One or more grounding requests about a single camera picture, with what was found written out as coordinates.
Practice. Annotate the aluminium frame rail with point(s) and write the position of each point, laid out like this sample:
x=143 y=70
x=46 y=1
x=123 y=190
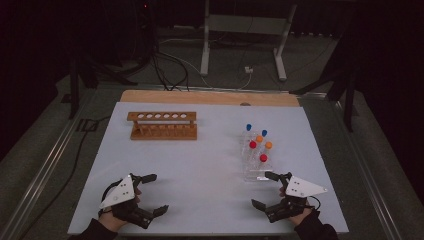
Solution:
x=50 y=156
x=366 y=173

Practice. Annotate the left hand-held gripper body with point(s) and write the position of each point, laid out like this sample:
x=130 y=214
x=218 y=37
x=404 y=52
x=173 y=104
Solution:
x=121 y=195

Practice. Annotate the wooden test tube rack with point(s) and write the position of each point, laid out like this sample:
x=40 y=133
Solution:
x=163 y=134

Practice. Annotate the black stand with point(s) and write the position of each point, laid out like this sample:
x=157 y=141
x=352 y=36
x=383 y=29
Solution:
x=74 y=90
x=348 y=100

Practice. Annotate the white plug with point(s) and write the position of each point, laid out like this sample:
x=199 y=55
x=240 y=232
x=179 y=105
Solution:
x=248 y=69

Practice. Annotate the grey metal stand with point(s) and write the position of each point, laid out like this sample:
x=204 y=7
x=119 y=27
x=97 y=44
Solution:
x=246 y=25

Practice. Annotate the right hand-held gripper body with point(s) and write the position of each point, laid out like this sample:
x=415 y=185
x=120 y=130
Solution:
x=300 y=188

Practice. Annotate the person's right hand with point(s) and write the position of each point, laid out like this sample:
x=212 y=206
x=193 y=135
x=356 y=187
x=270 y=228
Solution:
x=301 y=220

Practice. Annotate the clear plastic tube rack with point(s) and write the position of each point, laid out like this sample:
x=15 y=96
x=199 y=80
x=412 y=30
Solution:
x=256 y=175

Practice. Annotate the wooden table board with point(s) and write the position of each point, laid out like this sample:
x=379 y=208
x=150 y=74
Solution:
x=200 y=97

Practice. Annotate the orange-capped clear tube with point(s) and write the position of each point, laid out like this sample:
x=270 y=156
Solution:
x=268 y=145
x=259 y=138

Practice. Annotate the person's left hand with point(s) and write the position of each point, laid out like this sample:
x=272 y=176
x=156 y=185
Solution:
x=111 y=221

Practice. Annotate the red-capped clear tube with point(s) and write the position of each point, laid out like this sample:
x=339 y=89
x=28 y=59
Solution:
x=263 y=157
x=252 y=144

